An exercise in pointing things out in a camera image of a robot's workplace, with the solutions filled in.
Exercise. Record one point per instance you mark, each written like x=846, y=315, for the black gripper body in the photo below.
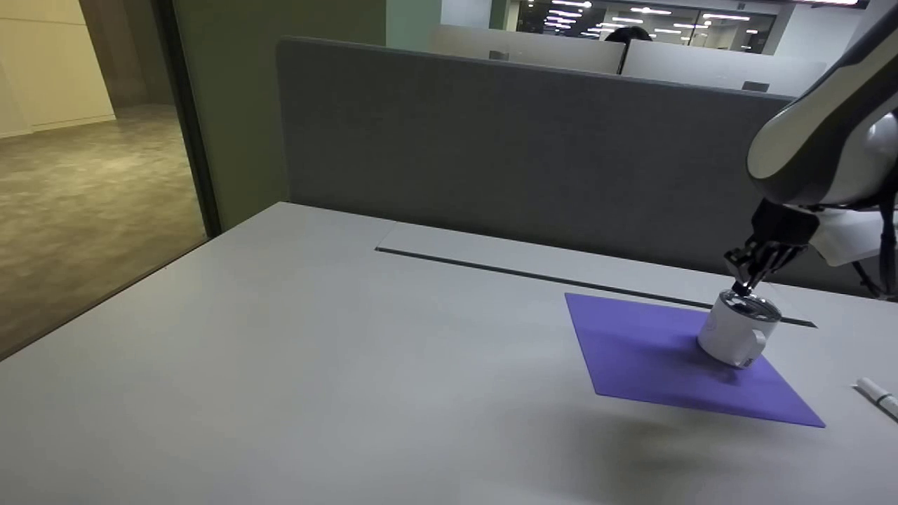
x=781, y=226

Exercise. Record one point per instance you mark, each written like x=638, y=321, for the silver object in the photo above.
x=753, y=308

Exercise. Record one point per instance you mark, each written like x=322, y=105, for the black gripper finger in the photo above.
x=768, y=263
x=745, y=258

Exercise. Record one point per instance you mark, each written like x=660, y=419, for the grey fabric desk partition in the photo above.
x=523, y=157

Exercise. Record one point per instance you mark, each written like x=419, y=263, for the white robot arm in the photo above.
x=829, y=130

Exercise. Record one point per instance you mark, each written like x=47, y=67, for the black door frame post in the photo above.
x=186, y=113

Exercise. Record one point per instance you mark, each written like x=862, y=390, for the white mug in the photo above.
x=731, y=336

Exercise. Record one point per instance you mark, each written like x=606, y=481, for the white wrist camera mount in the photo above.
x=846, y=234

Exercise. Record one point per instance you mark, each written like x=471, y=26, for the white background desk partition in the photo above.
x=533, y=50
x=711, y=67

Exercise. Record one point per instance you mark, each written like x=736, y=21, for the white marker pen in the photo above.
x=879, y=394

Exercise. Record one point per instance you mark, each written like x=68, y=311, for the purple square mat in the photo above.
x=646, y=359

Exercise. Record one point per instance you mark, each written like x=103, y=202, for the black background chair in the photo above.
x=624, y=35

